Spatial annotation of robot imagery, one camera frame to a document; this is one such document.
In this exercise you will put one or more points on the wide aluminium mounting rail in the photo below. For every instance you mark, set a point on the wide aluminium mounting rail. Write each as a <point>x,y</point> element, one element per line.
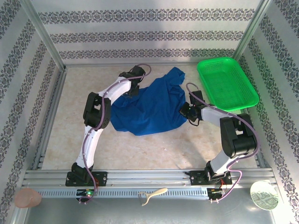
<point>144,177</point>

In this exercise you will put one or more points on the aluminium frame post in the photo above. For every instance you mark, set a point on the aluminium frame post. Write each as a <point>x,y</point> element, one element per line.
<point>250,32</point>
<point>44,35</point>

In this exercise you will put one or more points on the beige plastic peeler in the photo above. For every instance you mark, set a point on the beige plastic peeler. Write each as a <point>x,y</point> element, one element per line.
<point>156,192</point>

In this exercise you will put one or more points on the round green patterned disc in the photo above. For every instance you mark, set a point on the round green patterned disc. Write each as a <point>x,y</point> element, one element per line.
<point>265,196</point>

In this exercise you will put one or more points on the green plastic basket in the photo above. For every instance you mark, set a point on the green plastic basket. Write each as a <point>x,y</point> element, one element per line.
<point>229,84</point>

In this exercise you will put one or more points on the blue t-shirt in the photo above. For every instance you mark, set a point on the blue t-shirt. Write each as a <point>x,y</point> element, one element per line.
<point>154,107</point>

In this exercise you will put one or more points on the small circuit board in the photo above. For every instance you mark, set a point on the small circuit board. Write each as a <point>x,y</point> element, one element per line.
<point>87,192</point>
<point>216,191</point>

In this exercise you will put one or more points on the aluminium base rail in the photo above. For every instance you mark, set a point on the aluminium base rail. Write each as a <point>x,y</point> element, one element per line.
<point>105,64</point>
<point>262,164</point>

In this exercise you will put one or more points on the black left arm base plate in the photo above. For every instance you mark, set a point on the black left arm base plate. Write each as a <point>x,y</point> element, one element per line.
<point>102,178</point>

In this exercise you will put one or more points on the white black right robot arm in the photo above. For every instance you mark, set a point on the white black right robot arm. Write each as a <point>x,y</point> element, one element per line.
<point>238,140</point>

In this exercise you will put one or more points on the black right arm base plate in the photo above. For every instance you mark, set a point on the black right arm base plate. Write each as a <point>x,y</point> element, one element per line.
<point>195,178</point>

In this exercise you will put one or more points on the translucent pink cup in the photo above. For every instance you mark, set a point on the translucent pink cup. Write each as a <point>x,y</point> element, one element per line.
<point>28,198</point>

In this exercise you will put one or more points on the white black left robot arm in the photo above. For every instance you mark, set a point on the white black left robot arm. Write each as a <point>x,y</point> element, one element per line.
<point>91,144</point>

